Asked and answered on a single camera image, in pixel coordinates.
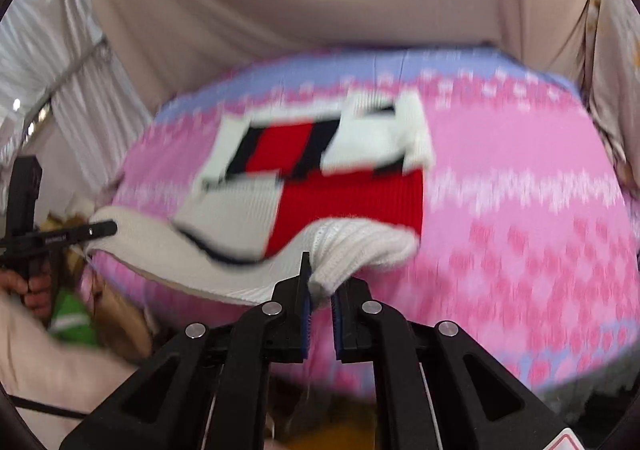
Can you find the white red black knit sweater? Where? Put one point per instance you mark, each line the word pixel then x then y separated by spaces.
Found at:
pixel 337 182

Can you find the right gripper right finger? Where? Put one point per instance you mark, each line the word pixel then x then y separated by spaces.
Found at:
pixel 436 387

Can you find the white pleated curtain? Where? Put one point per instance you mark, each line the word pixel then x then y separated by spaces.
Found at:
pixel 55 55

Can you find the person's left hand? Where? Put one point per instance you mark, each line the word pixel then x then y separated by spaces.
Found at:
pixel 35 293

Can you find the pink floral bed sheet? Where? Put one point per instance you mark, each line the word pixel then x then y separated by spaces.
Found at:
pixel 526 243

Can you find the green packet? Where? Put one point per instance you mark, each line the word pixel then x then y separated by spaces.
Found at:
pixel 71 322

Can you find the light patterned hanging cloth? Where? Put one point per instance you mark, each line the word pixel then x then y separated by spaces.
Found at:
pixel 612 84

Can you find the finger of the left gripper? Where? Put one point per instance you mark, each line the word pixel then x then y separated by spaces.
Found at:
pixel 40 241

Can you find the cream sleeved left forearm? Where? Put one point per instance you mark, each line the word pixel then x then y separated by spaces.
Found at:
pixel 37 367

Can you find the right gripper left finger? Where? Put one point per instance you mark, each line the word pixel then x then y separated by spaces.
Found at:
pixel 206 388

